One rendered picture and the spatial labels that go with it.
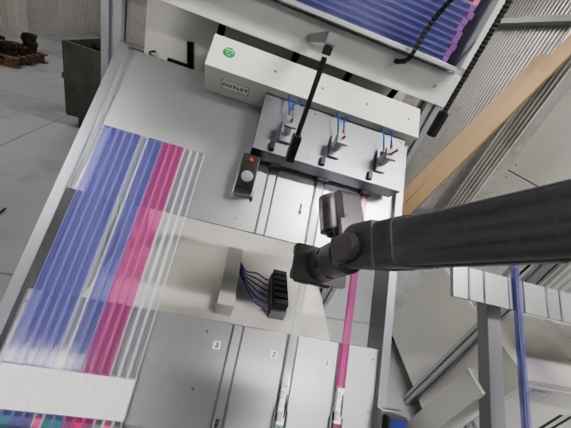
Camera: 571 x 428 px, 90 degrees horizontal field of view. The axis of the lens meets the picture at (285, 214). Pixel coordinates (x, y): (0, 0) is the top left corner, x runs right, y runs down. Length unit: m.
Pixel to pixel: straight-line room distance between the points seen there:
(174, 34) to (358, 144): 0.53
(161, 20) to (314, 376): 0.88
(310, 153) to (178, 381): 0.49
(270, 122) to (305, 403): 0.56
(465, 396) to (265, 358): 0.51
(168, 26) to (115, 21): 0.15
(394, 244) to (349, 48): 0.49
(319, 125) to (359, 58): 0.17
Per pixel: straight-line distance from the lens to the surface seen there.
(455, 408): 0.93
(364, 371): 0.69
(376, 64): 0.73
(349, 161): 0.65
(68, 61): 3.45
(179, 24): 0.88
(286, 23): 0.69
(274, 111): 0.64
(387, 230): 0.34
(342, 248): 0.37
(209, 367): 0.60
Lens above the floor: 1.32
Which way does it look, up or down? 29 degrees down
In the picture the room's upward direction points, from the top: 21 degrees clockwise
